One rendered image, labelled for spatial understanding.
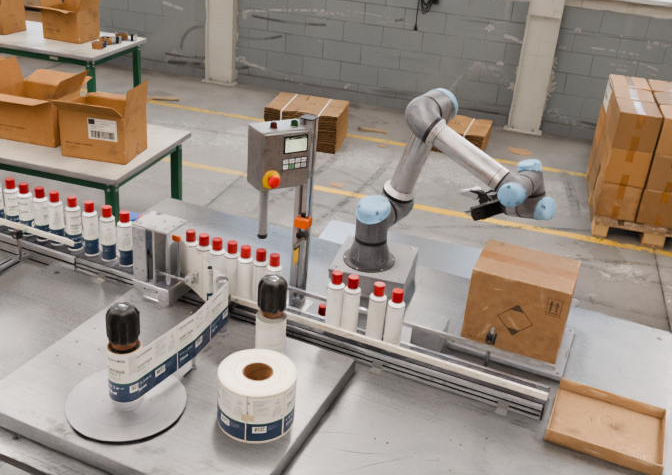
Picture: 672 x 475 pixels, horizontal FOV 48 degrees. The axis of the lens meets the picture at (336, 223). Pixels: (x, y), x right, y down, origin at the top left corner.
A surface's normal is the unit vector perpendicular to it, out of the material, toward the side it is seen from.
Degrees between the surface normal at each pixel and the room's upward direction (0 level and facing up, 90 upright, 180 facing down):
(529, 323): 90
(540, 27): 90
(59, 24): 90
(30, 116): 90
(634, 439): 0
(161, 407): 0
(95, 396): 0
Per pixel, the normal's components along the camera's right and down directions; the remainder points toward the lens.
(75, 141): -0.17, 0.40
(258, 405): 0.08, 0.43
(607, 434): 0.07, -0.90
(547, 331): -0.39, 0.37
